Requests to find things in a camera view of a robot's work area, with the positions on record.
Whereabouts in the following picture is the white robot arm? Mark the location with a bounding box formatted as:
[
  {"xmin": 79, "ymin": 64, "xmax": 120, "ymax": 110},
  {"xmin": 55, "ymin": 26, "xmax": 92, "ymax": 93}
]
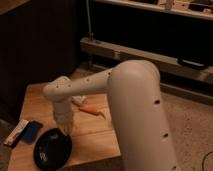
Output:
[{"xmin": 43, "ymin": 60, "xmax": 181, "ymax": 171}]

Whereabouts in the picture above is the black ceramic bowl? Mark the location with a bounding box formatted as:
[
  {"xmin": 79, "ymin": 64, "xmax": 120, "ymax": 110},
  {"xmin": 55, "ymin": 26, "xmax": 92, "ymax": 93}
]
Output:
[{"xmin": 33, "ymin": 128, "xmax": 72, "ymax": 171}]

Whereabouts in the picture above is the orange carrot toy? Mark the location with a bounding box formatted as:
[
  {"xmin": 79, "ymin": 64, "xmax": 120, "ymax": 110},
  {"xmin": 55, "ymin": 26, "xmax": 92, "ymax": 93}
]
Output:
[{"xmin": 79, "ymin": 106, "xmax": 105, "ymax": 117}]

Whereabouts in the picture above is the white plastic bottle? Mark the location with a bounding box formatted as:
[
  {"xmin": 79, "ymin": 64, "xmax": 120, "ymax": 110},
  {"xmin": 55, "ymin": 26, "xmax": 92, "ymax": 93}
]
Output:
[{"xmin": 72, "ymin": 96, "xmax": 86, "ymax": 106}]

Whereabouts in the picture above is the wooden shelf rack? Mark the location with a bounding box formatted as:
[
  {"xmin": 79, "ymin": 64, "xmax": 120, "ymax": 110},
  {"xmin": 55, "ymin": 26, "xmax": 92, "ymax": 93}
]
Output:
[{"xmin": 77, "ymin": 0, "xmax": 213, "ymax": 105}]

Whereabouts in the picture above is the black handle on shelf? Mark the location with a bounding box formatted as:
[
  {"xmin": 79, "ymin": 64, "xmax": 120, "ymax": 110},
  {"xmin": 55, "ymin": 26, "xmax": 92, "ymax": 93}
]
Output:
[{"xmin": 177, "ymin": 59, "xmax": 208, "ymax": 70}]

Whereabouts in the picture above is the black cable on floor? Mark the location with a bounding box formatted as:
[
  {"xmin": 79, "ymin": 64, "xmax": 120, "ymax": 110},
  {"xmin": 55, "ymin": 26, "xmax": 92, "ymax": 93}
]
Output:
[{"xmin": 201, "ymin": 150, "xmax": 213, "ymax": 171}]

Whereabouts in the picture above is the white red toothpaste box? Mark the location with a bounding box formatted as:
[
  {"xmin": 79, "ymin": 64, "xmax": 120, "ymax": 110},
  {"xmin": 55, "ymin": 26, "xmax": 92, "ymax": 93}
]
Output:
[{"xmin": 4, "ymin": 119, "xmax": 29, "ymax": 147}]

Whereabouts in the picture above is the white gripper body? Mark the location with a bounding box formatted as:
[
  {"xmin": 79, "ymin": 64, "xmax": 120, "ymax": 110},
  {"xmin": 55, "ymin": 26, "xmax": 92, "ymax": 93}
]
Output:
[{"xmin": 53, "ymin": 100, "xmax": 74, "ymax": 134}]

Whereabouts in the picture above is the metal vertical pole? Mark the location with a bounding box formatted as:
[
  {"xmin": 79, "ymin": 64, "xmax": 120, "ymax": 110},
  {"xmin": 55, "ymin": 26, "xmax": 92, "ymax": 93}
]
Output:
[{"xmin": 86, "ymin": 0, "xmax": 94, "ymax": 41}]

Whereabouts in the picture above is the blue rectangular sponge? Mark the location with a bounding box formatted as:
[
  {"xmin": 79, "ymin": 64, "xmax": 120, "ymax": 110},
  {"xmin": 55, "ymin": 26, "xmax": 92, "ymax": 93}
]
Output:
[{"xmin": 21, "ymin": 121, "xmax": 43, "ymax": 144}]

